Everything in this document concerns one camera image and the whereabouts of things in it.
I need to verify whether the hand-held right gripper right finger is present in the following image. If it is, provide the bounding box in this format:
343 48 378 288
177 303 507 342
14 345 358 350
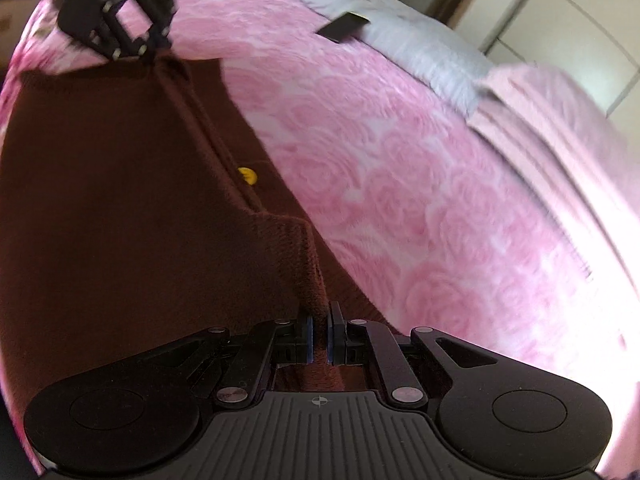
325 302 506 406

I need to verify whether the black smartphone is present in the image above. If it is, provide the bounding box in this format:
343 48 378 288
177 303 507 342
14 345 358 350
315 11 371 41

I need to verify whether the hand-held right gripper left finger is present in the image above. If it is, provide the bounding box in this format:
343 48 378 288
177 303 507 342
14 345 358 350
135 310 315 408

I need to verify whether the brown knitted sweater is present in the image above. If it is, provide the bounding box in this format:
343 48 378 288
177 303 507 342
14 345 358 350
0 56 403 393

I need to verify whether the white wardrobe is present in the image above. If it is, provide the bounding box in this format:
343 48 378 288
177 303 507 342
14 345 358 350
447 0 640 122

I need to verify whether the pink floral blanket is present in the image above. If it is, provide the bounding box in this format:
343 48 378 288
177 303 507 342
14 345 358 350
0 0 628 480

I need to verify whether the white ribbed pillow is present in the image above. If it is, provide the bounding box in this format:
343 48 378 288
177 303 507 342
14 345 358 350
260 0 496 117

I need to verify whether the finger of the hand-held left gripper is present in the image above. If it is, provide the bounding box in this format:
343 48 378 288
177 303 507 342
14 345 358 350
130 0 177 61
56 0 149 64

